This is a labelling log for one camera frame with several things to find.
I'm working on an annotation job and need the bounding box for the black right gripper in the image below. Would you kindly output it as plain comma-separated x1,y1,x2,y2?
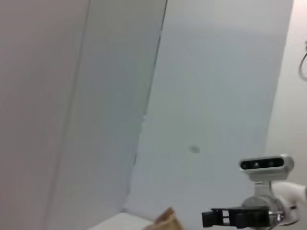
201,205,270,229

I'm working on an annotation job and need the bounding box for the khaki canvas food bag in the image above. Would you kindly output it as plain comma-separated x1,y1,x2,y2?
153,207,186,230

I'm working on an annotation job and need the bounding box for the hanging grey wall cable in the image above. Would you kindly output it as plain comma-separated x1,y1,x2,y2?
298,40,307,81

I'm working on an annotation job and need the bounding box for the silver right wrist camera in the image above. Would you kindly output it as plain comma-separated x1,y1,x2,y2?
238,154,295,197

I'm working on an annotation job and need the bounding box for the silver cable connector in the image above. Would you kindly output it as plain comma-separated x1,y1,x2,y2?
269,210,285,223

